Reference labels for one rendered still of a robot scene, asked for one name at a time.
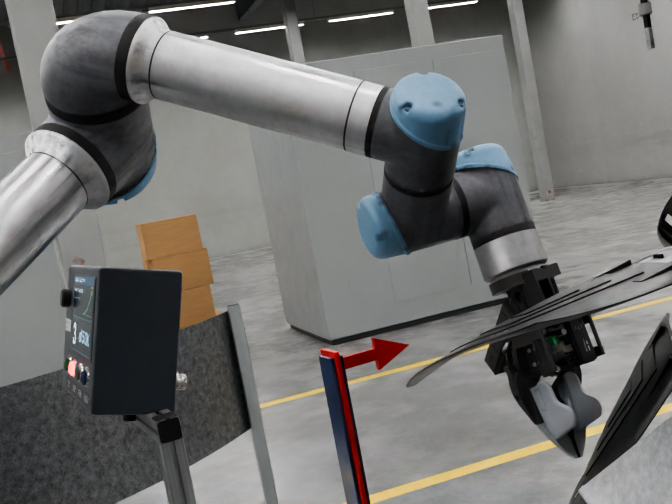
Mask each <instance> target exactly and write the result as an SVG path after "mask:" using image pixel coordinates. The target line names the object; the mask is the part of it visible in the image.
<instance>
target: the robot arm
mask: <svg viewBox="0 0 672 504"><path fill-rule="evenodd" d="M127 57H128V58H127ZM40 81H41V86H42V91H43V94H44V98H45V101H46V105H47V109H48V112H49V116H48V118H47V119H46V120H45V121H44V122H43V123H42V124H41V125H40V126H39V127H38V128H37V129H35V130H34V131H33V132H32V133H31V134H30V135H29V136H28V138H27V139H26V143H25V151H26V158H25V159H24V160H23V161H21V162H20V163H19V164H18V165H17V166H16V167H15V168H14V169H13V170H12V171H11V172H10V173H9V174H8V175H7V176H5V177H4V178H3V179H2V180H1V181H0V296H1V295H2V294H3V293H4V292H5V291H6V290H7V289H8V287H9V286H10V285H11V284H12V283H13V282H14V281H15V280H16V279H17V278H18V277H19V276H20V275H21V274H22V273H23V272H24V271H25V270H26V268H27V267H28V266H29V265H30V264H31V263H32V262H33V261H34V260H35V259H36V258H37V257H38V256H39V255H40V254H41V253H42V252H43V251H44V250H45V248H46V247H47V246H48V245H49V244H50V243H51V242H52V241H53V240H54V239H55V238H56V237H57V236H58V235H59V234H60V233H61V232H62V231H63V229H64V228H65V227H66V226H67V225H68V224H69V223H70V222H71V221H72V220H73V219H74V218H75V217H76V216H77V215H78V214H79V213H80V212H81V210H82V209H99V208H101V207H103V206H104V205H114V204H117V203H118V200H121V199H124V200H125V201H127V200H129V199H131V198H133V197H134V196H136V195H137V194H139V193H140V192H141V191H142V190H143V189H144V188H145V187H146V186H147V185H148V184H149V182H150V181H151V179H152V177H153V175H154V172H155V169H156V165H157V138H156V134H155V131H154V129H153V124H152V118H151V112H150V105H149V102H150V101H151V100H153V99H154V98H155V99H158V100H162V101H166V102H169V103H173V104H176V105H180V106H184V107H187V108H191V109H195V110H198V111H202V112H206V113H209V114H213V115H217V116H220V117H224V118H228V119H231V120H235V121H238V122H242V123H246V124H249V125H253V126H257V127H260V128H264V129H268V130H271V131H275V132H279V133H282V134H286V135H289V136H293V137H297V138H300V139H304V140H308V141H311V142H315V143H319V144H322V145H326V146H330V147H333V148H337V149H341V150H344V151H348V152H351V153H355V154H359V155H362V156H366V157H369V158H373V159H376V160H380V161H383V162H385V163H384V174H383V183H382V192H377V191H376V192H374V193H373V194H372V195H368V196H365V197H363V198H362V199H361V201H360V202H359V203H358V206H357V221H358V226H359V231H360V234H361V237H362V240H363V242H364V244H365V246H366V248H367V249H368V251H369V252H370V253H371V254H372V255H373V256H374V257H376V258H378V259H386V258H391V257H395V256H399V255H404V254H406V255H410V254H411V253H412V252H415V251H419V250H422V249H426V248H429V247H433V246H436V245H439V244H443V243H446V242H450V241H453V240H458V239H461V238H464V237H468V236H469V239H470V241H471V244H472V247H473V249H474V253H475V256H476V259H477V261H478V264H479V267H480V270H481V272H482V275H483V278H484V281H485V282H487V283H491V284H490V285H489V288H490V291H491V293H492V296H499V295H503V294H507V295H508V298H509V299H510V300H506V301H504V302H503V304H502V307H501V310H500V313H499V316H498V319H497V322H496V325H498V324H500V323H502V322H504V321H505V320H507V319H509V318H511V317H513V316H515V315H517V314H519V313H521V312H523V311H525V310H527V309H529V308H530V307H532V306H534V305H536V304H538V303H540V302H542V301H544V300H546V299H548V298H550V297H551V296H553V295H555V294H557V293H559V290H558V287H557V284H556V282H555V279H554V277H556V276H558V275H560V274H561V271H560V269H559V266H558V263H557V262H556V263H553V264H550V265H544V264H545V263H546V262H547V260H548V259H547V256H546V254H545V251H544V248H543V246H542V243H541V240H540V238H539V235H538V233H537V230H536V227H535V224H534V221H533V219H532V216H531V213H530V211H529V208H528V206H527V203H526V200H525V198H524V195H523V192H522V190H521V187H520V184H519V182H518V181H519V177H518V175H517V173H516V172H515V170H514V168H513V165H512V163H511V161H510V158H509V157H508V156H507V153H506V151H505V149H504V148H503V147H502V146H500V145H498V144H494V143H488V144H482V145H478V146H474V147H472V148H470V149H468V150H464V151H461V152H459V148H460V143H461V142H462V140H463V137H464V131H465V128H464V120H465V113H466V98H465V95H464V93H463V91H462V89H461V88H460V87H459V86H458V85H457V84H456V83H455V82H454V81H453V80H451V79H450V78H448V77H446V76H443V75H440V74H437V73H431V72H428V73H427V74H424V75H421V74H419V73H413V74H410V75H408V76H406V77H404V78H402V79H401V80H400V81H399V82H398V83H397V84H396V86H395V88H390V87H387V86H383V85H379V84H375V83H372V82H368V81H364V80H360V79H356V78H352V77H349V76H345V75H341V74H337V73H333V72H329V71H325V70H322V69H318V68H314V67H310V66H306V65H302V64H298V63H295V62H291V61H287V60H283V59H279V58H275V57H271V56H268V55H264V54H260V53H256V52H252V51H248V50H245V49H241V48H237V47H233V46H229V45H225V44H221V43H218V42H214V41H210V40H206V39H202V38H198V37H194V36H191V35H187V34H183V33H179V32H175V31H171V30H169V28H168V26H167V24H166V22H165V21H164V20H163V19H161V18H159V17H155V16H151V15H148V14H144V13H140V12H135V11H125V10H107V11H101V12H95V13H91V14H88V15H85V16H82V17H80V18H77V19H75V20H73V21H72V22H70V23H69V24H67V25H66V26H64V27H63V28H62V29H61V30H59V31H58V32H57V33H56V35H55V36H54V37H53V38H52V39H51V41H50V42H49V44H48V45H47V47H46V50H45V52H44V54H43V57H42V60H41V66H40ZM587 323H589V324H590V327H591V330H592V332H593V335H594V338H595V340H596V343H597V345H598V346H595V347H593V345H592V343H591V340H590V338H589V335H588V332H587V330H586V327H585V324H587ZM496 325H495V326H496ZM604 354H605V352H604V349H603V346H602V344H601V341H600V339H599V336H598V333H597V331H596V328H595V326H594V323H593V320H592V318H591V315H586V316H583V317H580V318H576V319H573V320H570V321H566V322H562V323H559V324H555V325H552V326H548V327H545V328H541V329H538V330H534V331H531V332H527V333H524V334H520V335H517V336H514V337H510V338H507V339H504V340H501V341H498V342H494V343H491V344H489V347H488V350H487V353H486V356H485V359H484V361H485V362H486V364H487V365H488V366H489V368H490V369H491V370H492V372H493V373H494V375H498V374H501V373H504V372H506V374H507V376H508V381H509V386H510V389H511V392H512V394H513V397H514V398H515V400H516V402H517V403H518V405H519V406H520V407H521V408H522V410H523V411H524V412H525V413H526V415H527V416H528V417H529V418H530V420H531V421H532V422H533V423H534V424H535V425H537V426H538V428H539V429H540V430H541V431H542V432H543V433H544V435H545V436H546V437H547V438H548V439H549V440H550V441H551V442H552V443H553V444H554V445H556V446H557V447H558V448H559V449H560V450H561V451H563V452H564V453H565V454H567V455H568V456H569V457H571V458H572V459H578V458H579V457H583V453H584V449H585V443H586V427H587V426H588V425H590V424H591V423H592V422H594V421H595V420H597V419H598V418H599V417H600V416H601V415H602V406H601V403H600V401H599V400H598V399H597V398H596V397H594V396H591V395H589V394H587V393H585V392H584V390H583V388H582V386H581V385H582V373H581V368H580V365H583V364H586V363H590V362H593V361H595V359H597V357H598V356H601V355H604ZM541 376H543V378H545V377H548V376H551V377H554V376H556V377H557V378H556V379H555V381H554V382H553V384H552V386H550V385H549V383H547V382H546V381H541V382H539V380H540V377H541ZM537 382H539V383H538V384H537Z"/></svg>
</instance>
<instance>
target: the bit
mask: <svg viewBox="0 0 672 504"><path fill-rule="evenodd" d="M638 10H639V16H642V17H643V23H644V30H645V36H646V43H647V49H648V50H649V49H654V48H655V44H654V38H653V31H652V25H651V19H650V14H652V7H651V2H648V0H640V4H639V5H638Z"/></svg>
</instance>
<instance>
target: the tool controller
mask: <svg viewBox="0 0 672 504"><path fill-rule="evenodd" d="M182 290H183V287H182V273H181V272H180V271H178V270H160V269H141V268H122V267H102V266H82V265H72V266H70V268H69V277H68V289H62V290H61V293H60V306H62V307H67V311H66V328H65V344H64V360H65V359H66V358H68V355H71V357H72V361H73V359H77V365H79V363H82V364H83V370H85V367H89V385H88V388H86V387H84V385H82V383H80V382H78V380H76V378H73V377H72V375H70V374H69V373H67V371H65V369H64V361H63V378H62V386H63V388H64V389H65V390H66V391H67V392H68V393H69V394H70V395H71V396H72V397H73V398H74V399H75V400H77V401H78V402H79V403H80V404H81V405H82V406H83V407H84V408H85V409H86V410H87V411H88V412H89V413H90V414H91V415H94V416H103V415H123V421H136V415H145V414H149V413H153V412H155V413H156V414H160V413H159V411H161V410H164V409H168V410H170V411H171V412H174V410H175V401H176V396H177V392H176V390H185V389H186V387H187V376H186V375H185V374H179V372H178V371H177V365H178V347H179V330H180V312H181V294H182ZM73 314H74V315H77V316H78V333H77V350H76V351H74V350H73V349H71V339H72V322H73Z"/></svg>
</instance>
